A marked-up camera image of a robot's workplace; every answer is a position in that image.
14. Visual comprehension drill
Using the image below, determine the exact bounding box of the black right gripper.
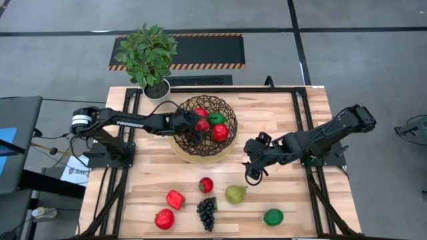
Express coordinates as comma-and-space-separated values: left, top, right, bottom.
245, 132, 284, 181

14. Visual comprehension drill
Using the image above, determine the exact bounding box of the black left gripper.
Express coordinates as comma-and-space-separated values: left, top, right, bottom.
171, 111, 205, 145

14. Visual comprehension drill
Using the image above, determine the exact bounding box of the red bell pepper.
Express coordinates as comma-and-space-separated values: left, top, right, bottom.
165, 189, 187, 211
194, 118, 211, 133

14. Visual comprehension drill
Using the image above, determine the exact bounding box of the green lime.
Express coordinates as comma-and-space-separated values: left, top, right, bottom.
208, 112, 228, 127
262, 208, 285, 227

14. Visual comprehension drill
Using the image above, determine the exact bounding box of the green pear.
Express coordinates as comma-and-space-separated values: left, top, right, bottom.
224, 185, 248, 205

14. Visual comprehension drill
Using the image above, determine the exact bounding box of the black grape bunch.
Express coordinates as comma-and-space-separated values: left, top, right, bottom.
195, 197, 218, 233

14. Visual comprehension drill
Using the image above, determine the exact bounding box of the large round red fruit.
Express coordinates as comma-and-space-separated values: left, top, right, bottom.
153, 208, 175, 231

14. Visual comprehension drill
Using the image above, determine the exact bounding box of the dark brown wicker basket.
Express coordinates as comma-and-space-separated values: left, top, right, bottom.
169, 95, 239, 157

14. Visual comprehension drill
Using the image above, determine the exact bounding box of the white plant pot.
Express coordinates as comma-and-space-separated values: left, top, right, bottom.
142, 78, 172, 101

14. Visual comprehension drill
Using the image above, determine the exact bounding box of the black hazard-striped floor mat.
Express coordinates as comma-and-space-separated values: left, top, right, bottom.
107, 33, 247, 71

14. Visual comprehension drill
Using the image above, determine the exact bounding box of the green leafy plant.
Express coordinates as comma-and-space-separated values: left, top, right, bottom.
113, 22, 179, 89

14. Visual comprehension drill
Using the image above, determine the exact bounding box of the white printed paper sheet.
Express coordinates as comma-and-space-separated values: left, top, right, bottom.
59, 155, 90, 187

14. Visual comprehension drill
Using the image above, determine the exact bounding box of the black desk crossbar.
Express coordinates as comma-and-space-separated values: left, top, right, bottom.
19, 169, 87, 200

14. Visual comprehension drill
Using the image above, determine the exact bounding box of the grey side desk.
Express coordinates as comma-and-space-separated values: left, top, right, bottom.
0, 95, 43, 195

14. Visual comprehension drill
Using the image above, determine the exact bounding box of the blue display screen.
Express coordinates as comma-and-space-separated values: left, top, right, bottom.
0, 127, 17, 177

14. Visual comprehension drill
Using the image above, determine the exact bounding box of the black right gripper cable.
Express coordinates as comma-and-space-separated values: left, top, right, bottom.
244, 165, 264, 187

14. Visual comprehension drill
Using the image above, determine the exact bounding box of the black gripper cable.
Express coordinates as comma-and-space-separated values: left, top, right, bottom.
145, 99, 183, 117
244, 165, 264, 187

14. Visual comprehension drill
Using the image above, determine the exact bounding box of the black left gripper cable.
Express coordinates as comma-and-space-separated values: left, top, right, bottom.
145, 99, 183, 117

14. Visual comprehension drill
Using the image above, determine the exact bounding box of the black aluminium table frame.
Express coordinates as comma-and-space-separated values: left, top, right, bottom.
78, 85, 363, 239

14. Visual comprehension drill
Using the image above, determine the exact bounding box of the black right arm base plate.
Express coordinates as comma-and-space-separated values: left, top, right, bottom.
300, 139, 348, 167

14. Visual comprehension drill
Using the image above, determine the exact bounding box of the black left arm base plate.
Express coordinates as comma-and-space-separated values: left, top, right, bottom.
86, 141, 136, 169

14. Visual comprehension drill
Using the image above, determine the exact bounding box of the black floor cable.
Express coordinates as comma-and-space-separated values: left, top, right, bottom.
31, 128, 79, 167

